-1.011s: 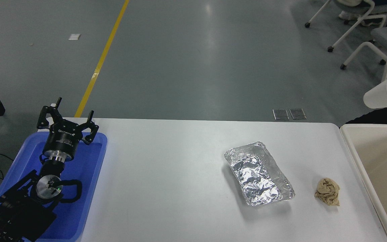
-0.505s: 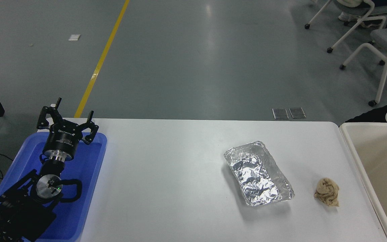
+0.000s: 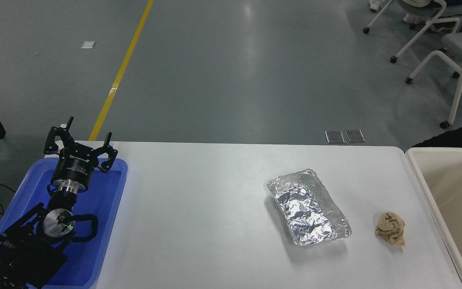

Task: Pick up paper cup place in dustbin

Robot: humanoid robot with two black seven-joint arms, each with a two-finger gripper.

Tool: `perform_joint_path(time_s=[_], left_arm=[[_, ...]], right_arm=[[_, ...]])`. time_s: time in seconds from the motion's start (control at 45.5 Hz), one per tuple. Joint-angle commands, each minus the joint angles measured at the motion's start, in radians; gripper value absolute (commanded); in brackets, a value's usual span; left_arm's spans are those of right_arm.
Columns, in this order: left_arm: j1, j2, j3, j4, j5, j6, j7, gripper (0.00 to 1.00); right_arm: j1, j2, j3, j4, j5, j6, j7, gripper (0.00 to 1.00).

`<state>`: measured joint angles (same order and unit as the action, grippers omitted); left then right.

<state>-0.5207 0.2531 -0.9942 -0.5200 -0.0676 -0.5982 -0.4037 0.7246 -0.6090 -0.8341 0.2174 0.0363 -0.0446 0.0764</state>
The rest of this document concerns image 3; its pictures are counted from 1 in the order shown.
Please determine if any blue plastic tray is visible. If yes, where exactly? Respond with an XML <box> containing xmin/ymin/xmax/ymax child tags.
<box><xmin>0</xmin><ymin>157</ymin><xmax>129</xmax><ymax>289</ymax></box>

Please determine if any metal floor plate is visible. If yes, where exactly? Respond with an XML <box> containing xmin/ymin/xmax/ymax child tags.
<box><xmin>325</xmin><ymin>130</ymin><xmax>345</xmax><ymax>144</ymax></box>
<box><xmin>345</xmin><ymin>129</ymin><xmax>366</xmax><ymax>143</ymax></box>

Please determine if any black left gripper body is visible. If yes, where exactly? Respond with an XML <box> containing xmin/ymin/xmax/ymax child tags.
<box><xmin>51</xmin><ymin>146</ymin><xmax>97</xmax><ymax>186</ymax></box>

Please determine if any white-framed grey office chair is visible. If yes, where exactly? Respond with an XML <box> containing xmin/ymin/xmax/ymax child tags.
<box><xmin>363</xmin><ymin>0</ymin><xmax>462</xmax><ymax>63</ymax></box>
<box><xmin>405</xmin><ymin>23</ymin><xmax>462</xmax><ymax>129</ymax></box>

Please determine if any crumpled foil tray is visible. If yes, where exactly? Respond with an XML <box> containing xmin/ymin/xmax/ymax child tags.
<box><xmin>267</xmin><ymin>169</ymin><xmax>353</xmax><ymax>246</ymax></box>

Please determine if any crumpled tan paper ball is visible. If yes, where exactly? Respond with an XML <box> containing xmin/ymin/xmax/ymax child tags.
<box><xmin>375</xmin><ymin>212</ymin><xmax>406</xmax><ymax>246</ymax></box>

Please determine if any large pale bin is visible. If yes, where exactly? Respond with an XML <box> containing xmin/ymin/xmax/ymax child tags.
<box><xmin>405</xmin><ymin>147</ymin><xmax>462</xmax><ymax>289</ymax></box>

